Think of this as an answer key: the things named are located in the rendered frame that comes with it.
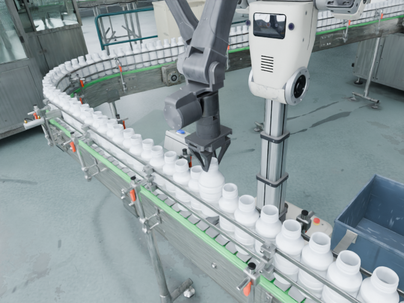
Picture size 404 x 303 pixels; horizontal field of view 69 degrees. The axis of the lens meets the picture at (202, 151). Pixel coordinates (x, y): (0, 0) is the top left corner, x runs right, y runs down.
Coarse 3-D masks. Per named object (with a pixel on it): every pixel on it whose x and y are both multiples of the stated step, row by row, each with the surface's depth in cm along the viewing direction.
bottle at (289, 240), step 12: (288, 228) 64; (300, 228) 61; (276, 240) 64; (288, 240) 62; (300, 240) 62; (276, 252) 65; (288, 252) 62; (300, 252) 62; (276, 264) 67; (288, 264) 64; (276, 276) 68; (288, 276) 66
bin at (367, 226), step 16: (368, 192) 108; (384, 192) 107; (400, 192) 103; (352, 208) 99; (368, 208) 115; (384, 208) 110; (400, 208) 105; (336, 224) 90; (352, 224) 108; (368, 224) 115; (384, 224) 113; (400, 224) 108; (336, 240) 93; (352, 240) 86; (368, 240) 85; (384, 240) 108; (400, 240) 108; (368, 256) 87; (384, 256) 83; (400, 256) 79; (400, 272) 81; (400, 288) 83
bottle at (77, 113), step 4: (76, 104) 128; (80, 104) 129; (76, 108) 129; (76, 112) 130; (80, 112) 130; (76, 116) 130; (76, 124) 133; (80, 124) 132; (80, 128) 133; (84, 132) 134
